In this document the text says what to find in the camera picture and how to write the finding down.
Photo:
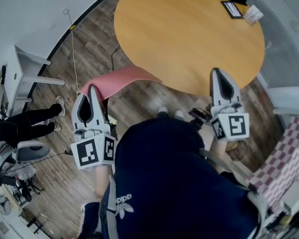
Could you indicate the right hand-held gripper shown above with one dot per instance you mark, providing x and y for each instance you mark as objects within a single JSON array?
[{"x": 235, "y": 127}]

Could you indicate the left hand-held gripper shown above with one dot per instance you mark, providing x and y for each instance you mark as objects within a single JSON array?
[{"x": 89, "y": 151}]

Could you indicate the pink mouse pad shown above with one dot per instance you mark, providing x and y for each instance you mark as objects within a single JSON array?
[{"x": 119, "y": 80}]

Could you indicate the person's left forearm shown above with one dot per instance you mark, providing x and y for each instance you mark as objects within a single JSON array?
[{"x": 103, "y": 180}]

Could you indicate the person's right forearm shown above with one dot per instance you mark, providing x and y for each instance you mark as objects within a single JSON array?
[{"x": 218, "y": 148}]

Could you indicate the round wooden desk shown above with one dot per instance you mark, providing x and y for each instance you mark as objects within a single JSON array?
[{"x": 177, "y": 34}]

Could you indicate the black device on floor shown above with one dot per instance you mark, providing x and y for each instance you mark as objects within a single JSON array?
[{"x": 199, "y": 116}]

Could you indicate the person's white right shoe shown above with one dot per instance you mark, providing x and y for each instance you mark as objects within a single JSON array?
[{"x": 179, "y": 114}]

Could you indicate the person's white shoe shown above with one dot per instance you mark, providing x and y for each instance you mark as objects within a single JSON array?
[
  {"x": 163, "y": 111},
  {"x": 179, "y": 114}
]

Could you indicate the person's white left shoe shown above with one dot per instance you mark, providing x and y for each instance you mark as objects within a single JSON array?
[{"x": 163, "y": 111}]

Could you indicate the grey office chair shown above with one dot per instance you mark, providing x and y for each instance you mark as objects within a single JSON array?
[{"x": 30, "y": 151}]

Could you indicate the white side table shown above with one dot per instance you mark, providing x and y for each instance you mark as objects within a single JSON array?
[{"x": 27, "y": 68}]

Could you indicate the pink checkered cloth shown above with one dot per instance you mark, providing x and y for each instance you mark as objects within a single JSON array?
[{"x": 284, "y": 163}]

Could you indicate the person's navy jacket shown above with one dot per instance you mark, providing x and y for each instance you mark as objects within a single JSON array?
[{"x": 169, "y": 183}]

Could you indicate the black floor fan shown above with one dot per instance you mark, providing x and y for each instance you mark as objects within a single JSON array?
[{"x": 2, "y": 204}]

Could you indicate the white box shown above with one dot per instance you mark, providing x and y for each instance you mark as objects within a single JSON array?
[{"x": 295, "y": 198}]

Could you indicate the white wall socket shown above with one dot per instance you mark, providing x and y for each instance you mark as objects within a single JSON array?
[{"x": 65, "y": 11}]

